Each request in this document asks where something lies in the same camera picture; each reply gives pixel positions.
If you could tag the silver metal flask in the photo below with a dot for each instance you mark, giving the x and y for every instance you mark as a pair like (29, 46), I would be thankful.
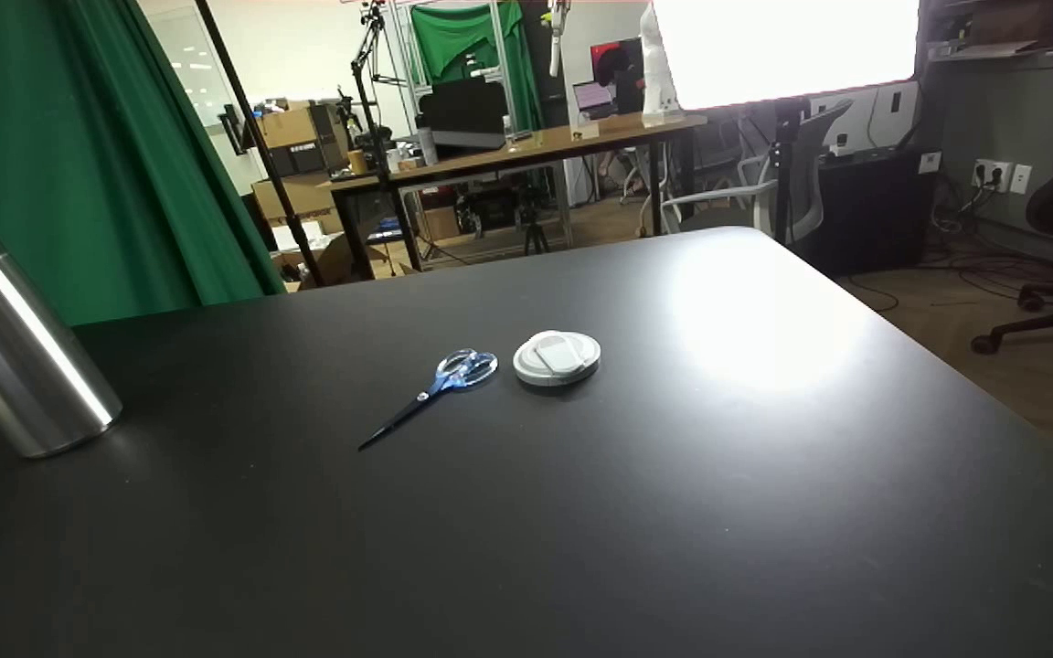
(20, 351)

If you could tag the wooden desk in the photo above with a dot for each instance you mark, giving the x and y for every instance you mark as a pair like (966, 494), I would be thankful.
(549, 142)

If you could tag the black computer monitor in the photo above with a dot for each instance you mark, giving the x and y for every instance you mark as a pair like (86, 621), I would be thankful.
(462, 111)

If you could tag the monitor with red screen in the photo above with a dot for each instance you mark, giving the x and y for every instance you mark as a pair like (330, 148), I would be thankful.
(618, 68)

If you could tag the small green backdrop cloth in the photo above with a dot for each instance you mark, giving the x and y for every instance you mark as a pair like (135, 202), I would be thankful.
(448, 42)

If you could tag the cardboard box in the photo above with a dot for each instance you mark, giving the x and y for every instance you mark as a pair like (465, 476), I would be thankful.
(295, 128)

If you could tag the black stand pole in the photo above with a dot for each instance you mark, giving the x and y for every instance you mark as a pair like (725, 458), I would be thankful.
(262, 151)

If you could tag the grey office chair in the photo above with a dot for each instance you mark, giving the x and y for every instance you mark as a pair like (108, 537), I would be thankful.
(809, 170)

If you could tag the bright softbox light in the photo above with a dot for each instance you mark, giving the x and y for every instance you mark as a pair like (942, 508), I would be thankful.
(785, 48)

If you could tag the green curtain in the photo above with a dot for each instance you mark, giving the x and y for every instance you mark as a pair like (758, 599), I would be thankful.
(64, 123)

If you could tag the white wall outlet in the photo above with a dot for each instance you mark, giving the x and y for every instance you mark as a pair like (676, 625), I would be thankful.
(993, 171)

